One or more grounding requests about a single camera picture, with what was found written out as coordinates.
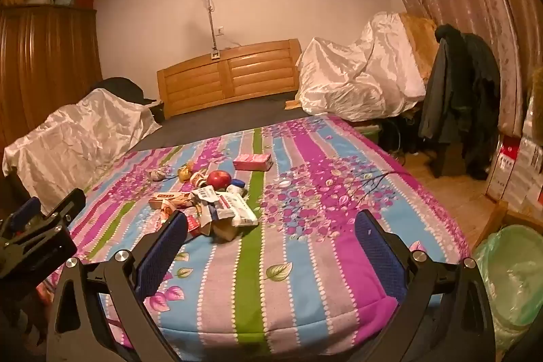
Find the red cigarette box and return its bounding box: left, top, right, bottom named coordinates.
left=185, top=213, right=204, bottom=237

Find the bin with green bag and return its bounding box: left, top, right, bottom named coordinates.
left=473, top=224, right=543, bottom=352

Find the brown wooden wardrobe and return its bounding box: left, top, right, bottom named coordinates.
left=0, top=3, right=102, bottom=159

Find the stack of white boxes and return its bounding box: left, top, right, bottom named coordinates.
left=509, top=95, right=543, bottom=214

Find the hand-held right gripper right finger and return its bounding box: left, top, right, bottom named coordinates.
left=339, top=210, right=497, bottom=362

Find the green storage box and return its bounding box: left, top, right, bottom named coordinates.
left=360, top=123, right=382, bottom=142

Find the red apple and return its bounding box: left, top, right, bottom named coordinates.
left=206, top=171, right=232, bottom=190

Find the pink box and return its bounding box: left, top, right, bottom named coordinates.
left=233, top=153, right=273, bottom=171

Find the dark grey mattress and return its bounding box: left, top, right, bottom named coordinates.
left=140, top=91, right=323, bottom=151

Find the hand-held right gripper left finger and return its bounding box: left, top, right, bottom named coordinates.
left=46, top=210, right=188, bottom=362

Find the large white satin cover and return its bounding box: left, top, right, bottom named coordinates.
left=296, top=12, right=427, bottom=121

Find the dark hanging jacket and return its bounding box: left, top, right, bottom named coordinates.
left=419, top=24, right=501, bottom=180

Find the floral striped bedsheet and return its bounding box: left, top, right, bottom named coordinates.
left=36, top=115, right=471, bottom=350

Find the tangle of cables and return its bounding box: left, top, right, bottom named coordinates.
left=382, top=118, right=420, bottom=155

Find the black cloth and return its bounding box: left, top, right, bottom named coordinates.
left=91, top=77, right=164, bottom=108

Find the metal stand pole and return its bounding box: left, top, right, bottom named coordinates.
left=189, top=0, right=221, bottom=59

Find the small white satin cover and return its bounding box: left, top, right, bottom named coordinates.
left=2, top=88, right=163, bottom=214

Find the white toothpaste box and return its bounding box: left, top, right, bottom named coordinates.
left=216, top=194, right=259, bottom=227

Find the wooden headboard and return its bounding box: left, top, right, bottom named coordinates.
left=157, top=40, right=303, bottom=119

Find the orange and white box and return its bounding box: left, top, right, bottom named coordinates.
left=148, top=192, right=191, bottom=210

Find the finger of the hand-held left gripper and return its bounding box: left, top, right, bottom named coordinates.
left=40, top=188, right=87, bottom=229
left=8, top=196, right=42, bottom=233

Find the tan fleece blanket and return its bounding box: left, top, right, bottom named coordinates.
left=401, top=13, right=437, bottom=91

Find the red and white carton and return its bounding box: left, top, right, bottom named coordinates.
left=486, top=135, right=520, bottom=202

